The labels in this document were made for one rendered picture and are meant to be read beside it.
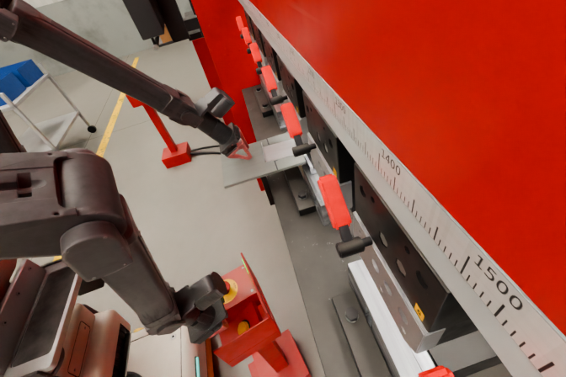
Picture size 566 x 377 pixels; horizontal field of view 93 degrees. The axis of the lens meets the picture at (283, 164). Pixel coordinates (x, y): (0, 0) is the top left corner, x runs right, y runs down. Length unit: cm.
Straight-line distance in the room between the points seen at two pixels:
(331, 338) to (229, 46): 140
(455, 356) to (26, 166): 71
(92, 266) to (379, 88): 28
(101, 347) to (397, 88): 97
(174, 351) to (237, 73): 141
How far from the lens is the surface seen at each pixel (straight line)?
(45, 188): 29
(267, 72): 65
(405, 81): 18
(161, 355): 153
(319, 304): 72
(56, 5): 797
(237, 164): 89
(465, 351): 72
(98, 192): 28
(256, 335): 85
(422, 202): 21
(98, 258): 29
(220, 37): 160
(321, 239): 80
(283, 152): 88
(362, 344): 66
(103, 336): 103
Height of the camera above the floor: 155
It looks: 41 degrees down
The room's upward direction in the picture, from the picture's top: 15 degrees counter-clockwise
